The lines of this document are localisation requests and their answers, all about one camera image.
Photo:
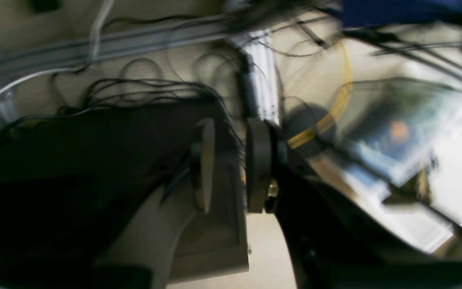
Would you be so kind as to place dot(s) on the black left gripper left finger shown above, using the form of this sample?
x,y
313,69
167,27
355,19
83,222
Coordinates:
x,y
141,256

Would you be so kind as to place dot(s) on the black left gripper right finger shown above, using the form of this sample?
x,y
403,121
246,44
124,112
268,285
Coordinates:
x,y
333,243

